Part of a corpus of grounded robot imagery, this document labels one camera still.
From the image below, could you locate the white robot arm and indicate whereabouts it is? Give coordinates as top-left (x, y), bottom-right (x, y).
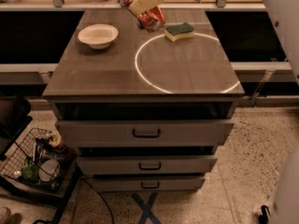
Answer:
top-left (128, 0), bottom-right (299, 224)

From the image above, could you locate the blue tape cross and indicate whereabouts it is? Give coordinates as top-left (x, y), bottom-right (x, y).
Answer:
top-left (132, 192), bottom-right (162, 224)

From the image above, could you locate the white bowl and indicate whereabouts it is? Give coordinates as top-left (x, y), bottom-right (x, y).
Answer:
top-left (78, 24), bottom-right (119, 49)

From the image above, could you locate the black wire basket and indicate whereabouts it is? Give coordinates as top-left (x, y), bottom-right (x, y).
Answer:
top-left (0, 128), bottom-right (75, 191)

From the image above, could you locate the green and yellow sponge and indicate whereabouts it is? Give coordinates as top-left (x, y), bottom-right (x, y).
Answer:
top-left (164, 22), bottom-right (195, 42)

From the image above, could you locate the bottom drawer with handle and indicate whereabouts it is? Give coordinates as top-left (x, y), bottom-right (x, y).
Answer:
top-left (89, 176), bottom-right (205, 192)

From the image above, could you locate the middle drawer with handle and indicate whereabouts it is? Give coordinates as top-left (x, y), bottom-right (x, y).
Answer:
top-left (77, 155), bottom-right (217, 175)

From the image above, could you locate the grey drawer cabinet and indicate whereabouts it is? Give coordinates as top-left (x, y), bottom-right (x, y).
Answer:
top-left (43, 8), bottom-right (244, 181)

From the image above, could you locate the drawer with handle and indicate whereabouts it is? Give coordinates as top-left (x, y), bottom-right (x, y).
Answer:
top-left (56, 119), bottom-right (234, 147)
top-left (77, 155), bottom-right (217, 175)
top-left (89, 176), bottom-right (205, 192)

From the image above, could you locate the top drawer with handle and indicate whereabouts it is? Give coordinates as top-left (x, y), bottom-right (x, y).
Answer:
top-left (56, 119), bottom-right (234, 147)

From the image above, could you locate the dented orange coke can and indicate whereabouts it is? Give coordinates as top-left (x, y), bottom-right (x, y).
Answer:
top-left (122, 0), bottom-right (165, 32)

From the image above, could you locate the green bag in basket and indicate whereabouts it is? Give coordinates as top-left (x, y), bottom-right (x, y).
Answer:
top-left (21, 157), bottom-right (39, 182)

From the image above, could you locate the black floor cable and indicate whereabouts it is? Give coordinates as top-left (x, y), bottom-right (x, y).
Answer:
top-left (81, 177), bottom-right (116, 224)

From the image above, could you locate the white cup in basket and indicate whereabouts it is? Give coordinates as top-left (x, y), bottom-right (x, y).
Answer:
top-left (38, 159), bottom-right (60, 182)

